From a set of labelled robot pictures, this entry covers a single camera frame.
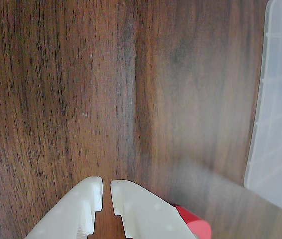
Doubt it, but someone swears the red tape roll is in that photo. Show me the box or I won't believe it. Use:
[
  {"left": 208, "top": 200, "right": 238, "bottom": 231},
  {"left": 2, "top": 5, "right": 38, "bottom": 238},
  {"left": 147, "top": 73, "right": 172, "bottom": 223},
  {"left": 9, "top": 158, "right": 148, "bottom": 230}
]
[{"left": 172, "top": 204, "right": 213, "bottom": 239}]

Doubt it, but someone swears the clear plastic box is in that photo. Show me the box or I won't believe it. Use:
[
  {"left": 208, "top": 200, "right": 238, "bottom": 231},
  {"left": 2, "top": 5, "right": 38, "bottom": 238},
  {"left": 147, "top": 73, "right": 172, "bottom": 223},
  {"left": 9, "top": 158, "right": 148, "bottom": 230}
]
[{"left": 243, "top": 0, "right": 282, "bottom": 221}]

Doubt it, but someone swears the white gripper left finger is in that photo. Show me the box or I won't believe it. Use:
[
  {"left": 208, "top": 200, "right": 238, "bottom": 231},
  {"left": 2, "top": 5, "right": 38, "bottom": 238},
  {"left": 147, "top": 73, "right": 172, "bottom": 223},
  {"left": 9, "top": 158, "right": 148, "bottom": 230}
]
[{"left": 25, "top": 176, "right": 104, "bottom": 239}]

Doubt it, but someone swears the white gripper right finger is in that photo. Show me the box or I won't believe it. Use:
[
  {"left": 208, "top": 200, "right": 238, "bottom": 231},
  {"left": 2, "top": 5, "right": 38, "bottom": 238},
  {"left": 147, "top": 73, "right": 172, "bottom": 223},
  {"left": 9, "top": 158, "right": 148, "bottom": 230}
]
[{"left": 110, "top": 179, "right": 197, "bottom": 239}]

